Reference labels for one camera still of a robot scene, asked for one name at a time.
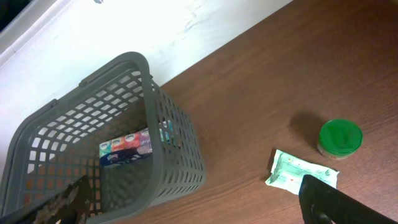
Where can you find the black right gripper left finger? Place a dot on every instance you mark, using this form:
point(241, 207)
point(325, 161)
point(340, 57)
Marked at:
point(69, 205)

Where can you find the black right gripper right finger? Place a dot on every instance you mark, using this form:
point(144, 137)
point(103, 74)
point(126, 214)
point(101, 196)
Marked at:
point(321, 203)

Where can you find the grey plastic basket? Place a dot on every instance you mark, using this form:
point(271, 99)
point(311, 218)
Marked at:
point(60, 143)

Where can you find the Kleenex tissue multipack box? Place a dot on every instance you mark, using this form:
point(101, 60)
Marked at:
point(125, 149)

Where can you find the light green wipes packet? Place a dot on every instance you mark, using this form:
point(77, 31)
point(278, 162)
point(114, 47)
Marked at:
point(287, 172)

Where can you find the green lid jar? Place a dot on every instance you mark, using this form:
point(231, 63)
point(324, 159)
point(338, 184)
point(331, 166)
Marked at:
point(339, 138)

